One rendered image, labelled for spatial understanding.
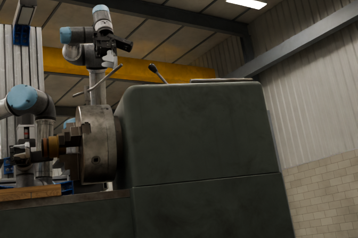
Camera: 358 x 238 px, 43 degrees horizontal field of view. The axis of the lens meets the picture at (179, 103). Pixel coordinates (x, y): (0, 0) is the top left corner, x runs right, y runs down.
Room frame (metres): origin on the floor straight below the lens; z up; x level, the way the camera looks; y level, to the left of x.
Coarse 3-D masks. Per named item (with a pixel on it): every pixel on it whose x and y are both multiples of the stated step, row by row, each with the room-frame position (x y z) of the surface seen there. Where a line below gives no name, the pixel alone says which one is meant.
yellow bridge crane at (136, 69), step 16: (48, 48) 11.80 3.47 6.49; (48, 64) 11.78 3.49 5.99; (64, 64) 12.06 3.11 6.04; (128, 64) 13.33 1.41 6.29; (144, 64) 13.69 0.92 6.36; (160, 64) 14.07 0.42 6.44; (176, 64) 14.46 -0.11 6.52; (144, 80) 14.06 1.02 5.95; (160, 80) 14.27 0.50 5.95; (176, 80) 14.50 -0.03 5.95
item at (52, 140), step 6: (42, 138) 1.70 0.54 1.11; (48, 138) 1.69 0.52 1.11; (54, 138) 1.70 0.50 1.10; (42, 144) 1.68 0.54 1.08; (48, 144) 1.69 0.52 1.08; (54, 144) 1.69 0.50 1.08; (42, 150) 1.68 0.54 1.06; (48, 150) 1.69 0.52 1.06; (54, 150) 1.69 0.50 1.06; (60, 150) 1.71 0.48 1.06; (42, 156) 1.70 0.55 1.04; (48, 156) 1.72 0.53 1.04; (54, 156) 1.72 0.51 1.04
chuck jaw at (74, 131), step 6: (84, 126) 1.62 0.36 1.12; (66, 132) 1.66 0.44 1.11; (72, 132) 1.62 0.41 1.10; (78, 132) 1.63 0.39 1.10; (84, 132) 1.62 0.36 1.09; (90, 132) 1.63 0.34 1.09; (60, 138) 1.68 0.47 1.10; (66, 138) 1.66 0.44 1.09; (72, 138) 1.64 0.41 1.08; (78, 138) 1.65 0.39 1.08; (60, 144) 1.67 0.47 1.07; (66, 144) 1.68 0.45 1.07; (72, 144) 1.69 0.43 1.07; (78, 144) 1.71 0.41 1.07
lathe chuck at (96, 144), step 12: (84, 108) 1.67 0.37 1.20; (96, 108) 1.68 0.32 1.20; (84, 120) 1.62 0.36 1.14; (96, 120) 1.64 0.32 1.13; (96, 132) 1.63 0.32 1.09; (84, 144) 1.62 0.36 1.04; (96, 144) 1.63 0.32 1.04; (84, 156) 1.63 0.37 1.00; (84, 168) 1.66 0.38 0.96; (96, 168) 1.68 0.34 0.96; (84, 180) 1.72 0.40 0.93; (96, 180) 1.74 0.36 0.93
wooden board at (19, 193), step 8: (56, 184) 1.56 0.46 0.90; (0, 192) 1.50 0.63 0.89; (8, 192) 1.50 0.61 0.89; (16, 192) 1.51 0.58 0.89; (24, 192) 1.52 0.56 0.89; (32, 192) 1.53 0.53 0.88; (40, 192) 1.54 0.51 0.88; (48, 192) 1.55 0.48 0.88; (56, 192) 1.56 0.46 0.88; (0, 200) 1.50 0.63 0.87; (8, 200) 1.50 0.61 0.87
